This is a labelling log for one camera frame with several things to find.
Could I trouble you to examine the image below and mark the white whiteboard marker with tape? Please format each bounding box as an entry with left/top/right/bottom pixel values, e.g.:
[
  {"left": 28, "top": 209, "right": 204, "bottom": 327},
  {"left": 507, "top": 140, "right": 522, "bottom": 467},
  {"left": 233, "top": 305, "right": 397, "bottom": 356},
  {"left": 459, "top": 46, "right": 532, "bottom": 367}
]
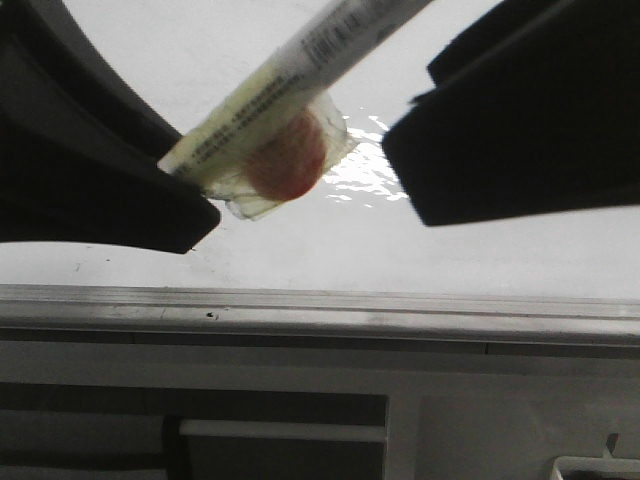
[{"left": 158, "top": 1, "right": 427, "bottom": 219}]

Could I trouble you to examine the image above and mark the white bin corner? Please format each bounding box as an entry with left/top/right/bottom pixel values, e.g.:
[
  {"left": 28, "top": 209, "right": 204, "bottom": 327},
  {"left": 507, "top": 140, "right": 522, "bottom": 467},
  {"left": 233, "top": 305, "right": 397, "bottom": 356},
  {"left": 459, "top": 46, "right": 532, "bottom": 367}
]
[{"left": 549, "top": 456, "right": 639, "bottom": 480}]

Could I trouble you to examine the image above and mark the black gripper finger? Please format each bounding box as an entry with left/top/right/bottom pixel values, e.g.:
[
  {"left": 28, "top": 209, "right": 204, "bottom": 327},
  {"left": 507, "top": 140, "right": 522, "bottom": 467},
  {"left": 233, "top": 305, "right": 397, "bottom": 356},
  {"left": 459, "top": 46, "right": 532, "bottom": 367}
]
[
  {"left": 1, "top": 1, "right": 221, "bottom": 254},
  {"left": 382, "top": 1, "right": 639, "bottom": 226}
]

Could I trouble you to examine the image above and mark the white whiteboard with aluminium frame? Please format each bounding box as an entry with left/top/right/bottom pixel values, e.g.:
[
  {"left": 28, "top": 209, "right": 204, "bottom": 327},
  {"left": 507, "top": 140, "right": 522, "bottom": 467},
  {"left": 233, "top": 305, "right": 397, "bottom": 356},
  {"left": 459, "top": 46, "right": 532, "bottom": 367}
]
[{"left": 1, "top": 1, "right": 639, "bottom": 345}]

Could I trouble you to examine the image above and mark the grey shelf frame below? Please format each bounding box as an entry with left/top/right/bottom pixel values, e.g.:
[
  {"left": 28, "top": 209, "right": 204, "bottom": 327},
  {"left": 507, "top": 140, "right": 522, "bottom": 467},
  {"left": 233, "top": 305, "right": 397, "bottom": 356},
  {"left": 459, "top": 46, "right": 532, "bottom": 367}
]
[{"left": 1, "top": 382, "right": 387, "bottom": 479}]

